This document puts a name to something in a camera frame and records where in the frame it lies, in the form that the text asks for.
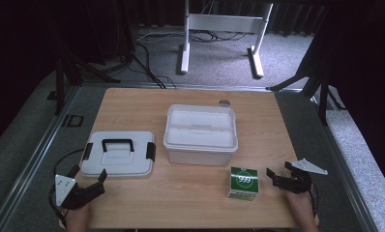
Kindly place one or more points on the green and white carton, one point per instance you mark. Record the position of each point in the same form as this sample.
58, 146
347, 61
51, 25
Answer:
243, 183

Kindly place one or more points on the grey metal rail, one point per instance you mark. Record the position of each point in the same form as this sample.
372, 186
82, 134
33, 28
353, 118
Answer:
35, 154
197, 86
345, 180

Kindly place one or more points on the black rectangular floor bracket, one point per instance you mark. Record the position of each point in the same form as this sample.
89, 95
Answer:
73, 121

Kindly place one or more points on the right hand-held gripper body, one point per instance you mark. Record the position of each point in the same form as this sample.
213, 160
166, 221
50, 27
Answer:
298, 183

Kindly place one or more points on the black metal stand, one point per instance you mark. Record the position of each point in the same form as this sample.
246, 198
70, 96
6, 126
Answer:
322, 93
60, 83

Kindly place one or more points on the person's left hand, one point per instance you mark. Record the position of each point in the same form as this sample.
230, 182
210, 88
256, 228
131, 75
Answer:
78, 219

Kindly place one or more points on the grey round table grommet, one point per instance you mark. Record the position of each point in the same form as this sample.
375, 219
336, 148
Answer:
224, 103

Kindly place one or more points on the white plastic storage box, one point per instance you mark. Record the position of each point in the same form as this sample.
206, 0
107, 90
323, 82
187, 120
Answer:
200, 133

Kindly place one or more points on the person's right hand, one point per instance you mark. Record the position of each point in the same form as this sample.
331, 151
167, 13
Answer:
298, 204

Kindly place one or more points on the white metal desk frame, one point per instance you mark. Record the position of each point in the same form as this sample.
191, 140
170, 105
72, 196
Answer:
226, 22

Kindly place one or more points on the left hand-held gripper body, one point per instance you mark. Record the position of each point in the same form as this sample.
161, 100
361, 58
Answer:
65, 190

